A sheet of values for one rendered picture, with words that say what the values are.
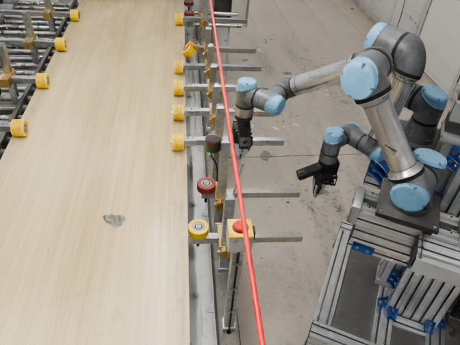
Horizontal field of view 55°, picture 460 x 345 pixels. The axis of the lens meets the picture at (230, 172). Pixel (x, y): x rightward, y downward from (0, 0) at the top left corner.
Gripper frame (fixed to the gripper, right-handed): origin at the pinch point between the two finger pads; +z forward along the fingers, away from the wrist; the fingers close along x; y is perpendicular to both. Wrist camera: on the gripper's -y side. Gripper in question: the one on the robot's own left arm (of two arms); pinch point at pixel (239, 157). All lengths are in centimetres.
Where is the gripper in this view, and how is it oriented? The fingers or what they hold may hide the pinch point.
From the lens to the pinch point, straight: 185.4
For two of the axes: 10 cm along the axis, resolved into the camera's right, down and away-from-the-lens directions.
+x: -10.0, -0.1, -1.0
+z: -0.7, 7.7, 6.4
